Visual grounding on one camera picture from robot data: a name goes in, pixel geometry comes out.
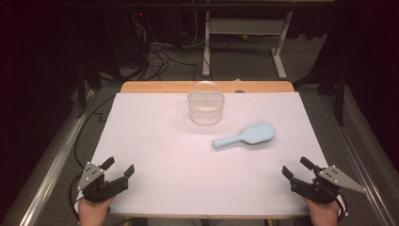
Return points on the black metal stand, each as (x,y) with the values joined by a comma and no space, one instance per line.
(82,91)
(338,94)

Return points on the white plastic mesh basket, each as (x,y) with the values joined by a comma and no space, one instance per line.
(205,108)

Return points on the wooden table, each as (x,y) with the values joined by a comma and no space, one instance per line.
(156,86)

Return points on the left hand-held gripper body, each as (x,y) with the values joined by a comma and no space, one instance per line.
(94,188)

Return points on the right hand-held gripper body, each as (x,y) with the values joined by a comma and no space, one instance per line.
(323,188)

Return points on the person's right hand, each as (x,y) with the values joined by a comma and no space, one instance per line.
(324,215)

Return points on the light blue hairbrush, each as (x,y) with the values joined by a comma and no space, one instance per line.
(254,134)

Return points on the white metal desk frame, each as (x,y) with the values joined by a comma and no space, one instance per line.
(244,26)

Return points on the person's left hand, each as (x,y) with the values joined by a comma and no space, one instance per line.
(92,215)

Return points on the metal floor rail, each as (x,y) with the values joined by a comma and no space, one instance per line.
(360,157)
(53,163)

